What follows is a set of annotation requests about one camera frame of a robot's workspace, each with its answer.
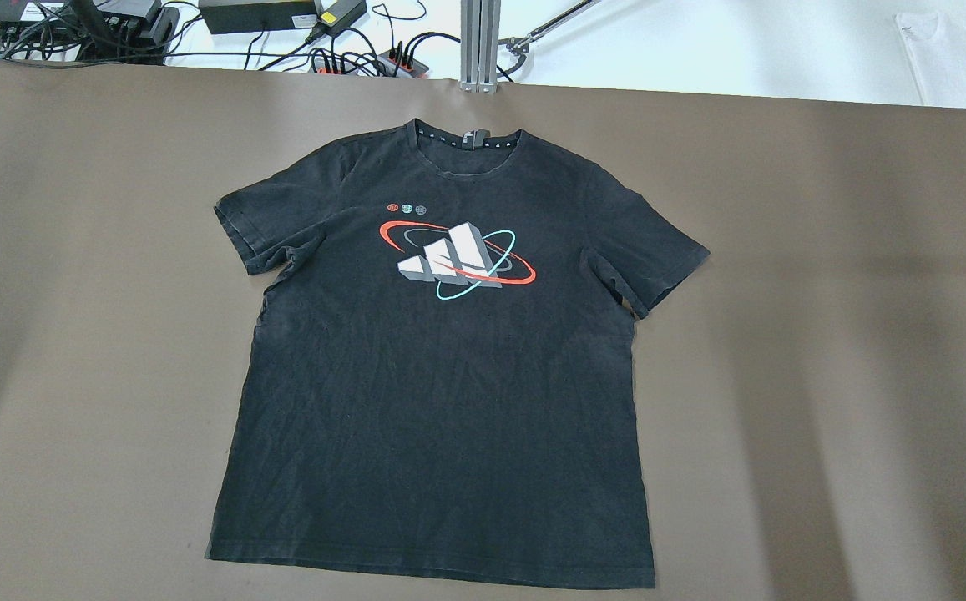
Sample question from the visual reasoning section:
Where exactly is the black graphic t-shirt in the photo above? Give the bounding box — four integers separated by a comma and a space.
205, 119, 709, 590

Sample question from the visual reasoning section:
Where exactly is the grey power strip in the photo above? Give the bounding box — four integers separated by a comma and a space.
307, 48, 432, 79

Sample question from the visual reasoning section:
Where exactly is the black power adapter brick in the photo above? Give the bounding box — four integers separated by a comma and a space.
197, 1, 323, 35

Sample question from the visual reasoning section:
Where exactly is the white folded t-shirt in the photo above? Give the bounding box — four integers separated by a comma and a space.
894, 12, 966, 108

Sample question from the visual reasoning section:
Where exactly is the aluminium frame post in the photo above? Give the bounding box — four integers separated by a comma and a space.
459, 0, 501, 93

